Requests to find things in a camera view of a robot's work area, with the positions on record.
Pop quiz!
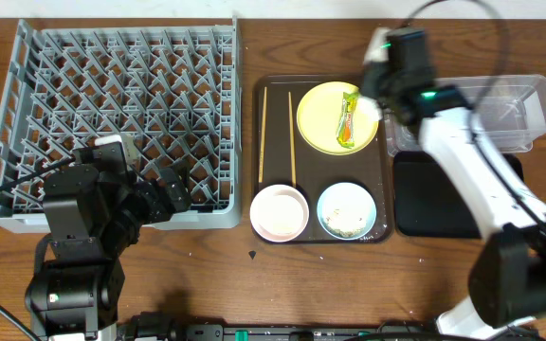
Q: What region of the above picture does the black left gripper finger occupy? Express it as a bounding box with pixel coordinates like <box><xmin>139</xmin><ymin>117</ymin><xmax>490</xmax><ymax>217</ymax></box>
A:
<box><xmin>166</xmin><ymin>183</ymin><xmax>191</xmax><ymax>213</ymax></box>
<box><xmin>159</xmin><ymin>167</ymin><xmax>178</xmax><ymax>188</ymax></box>

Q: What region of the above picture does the green snack wrapper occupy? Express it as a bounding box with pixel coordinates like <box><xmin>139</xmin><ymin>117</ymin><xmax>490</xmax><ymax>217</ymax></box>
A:
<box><xmin>336</xmin><ymin>92</ymin><xmax>359</xmax><ymax>149</ymax></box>

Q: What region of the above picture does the white pink bowl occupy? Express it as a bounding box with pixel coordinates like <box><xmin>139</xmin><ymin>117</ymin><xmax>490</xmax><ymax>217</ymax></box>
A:
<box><xmin>249</xmin><ymin>185</ymin><xmax>310</xmax><ymax>243</ymax></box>

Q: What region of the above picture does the light blue bowl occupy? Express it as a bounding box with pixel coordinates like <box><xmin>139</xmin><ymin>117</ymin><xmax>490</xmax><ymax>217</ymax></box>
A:
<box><xmin>317</xmin><ymin>182</ymin><xmax>377</xmax><ymax>241</ymax></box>

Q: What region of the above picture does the white napkin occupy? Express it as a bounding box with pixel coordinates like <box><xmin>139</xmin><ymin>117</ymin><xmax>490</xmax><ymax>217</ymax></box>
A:
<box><xmin>356</xmin><ymin>95</ymin><xmax>382</xmax><ymax>122</ymax></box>

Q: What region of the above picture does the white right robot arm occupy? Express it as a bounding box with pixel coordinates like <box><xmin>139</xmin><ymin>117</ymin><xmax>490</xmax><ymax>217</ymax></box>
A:
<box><xmin>360</xmin><ymin>62</ymin><xmax>546</xmax><ymax>339</ymax></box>

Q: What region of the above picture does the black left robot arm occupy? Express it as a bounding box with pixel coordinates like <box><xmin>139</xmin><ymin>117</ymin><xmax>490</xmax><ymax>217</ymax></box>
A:
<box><xmin>25</xmin><ymin>162</ymin><xmax>191</xmax><ymax>340</ymax></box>

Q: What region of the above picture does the clear plastic waste bin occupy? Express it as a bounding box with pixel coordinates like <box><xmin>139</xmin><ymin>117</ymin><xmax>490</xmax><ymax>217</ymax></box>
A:
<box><xmin>385</xmin><ymin>74</ymin><xmax>546</xmax><ymax>156</ymax></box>

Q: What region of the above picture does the black waste tray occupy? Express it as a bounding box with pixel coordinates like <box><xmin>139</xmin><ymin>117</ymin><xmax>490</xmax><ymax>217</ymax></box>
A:
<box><xmin>391</xmin><ymin>150</ymin><xmax>525</xmax><ymax>239</ymax></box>

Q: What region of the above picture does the yellow round plate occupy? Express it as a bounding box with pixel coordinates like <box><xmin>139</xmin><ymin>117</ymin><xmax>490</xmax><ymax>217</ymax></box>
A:
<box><xmin>296</xmin><ymin>81</ymin><xmax>381</xmax><ymax>156</ymax></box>

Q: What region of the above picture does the grey plastic dish rack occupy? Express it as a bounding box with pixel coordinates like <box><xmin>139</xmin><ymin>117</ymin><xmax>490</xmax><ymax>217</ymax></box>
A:
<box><xmin>0</xmin><ymin>21</ymin><xmax>242</xmax><ymax>233</ymax></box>

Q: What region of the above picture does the dark brown serving tray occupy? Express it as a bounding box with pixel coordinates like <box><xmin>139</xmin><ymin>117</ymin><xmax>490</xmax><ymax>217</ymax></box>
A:
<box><xmin>253</xmin><ymin>74</ymin><xmax>394</xmax><ymax>244</ymax></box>

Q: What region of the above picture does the black rail at table edge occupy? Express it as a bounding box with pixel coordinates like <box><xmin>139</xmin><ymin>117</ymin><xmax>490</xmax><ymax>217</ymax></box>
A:
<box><xmin>116</xmin><ymin>311</ymin><xmax>539</xmax><ymax>341</ymax></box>

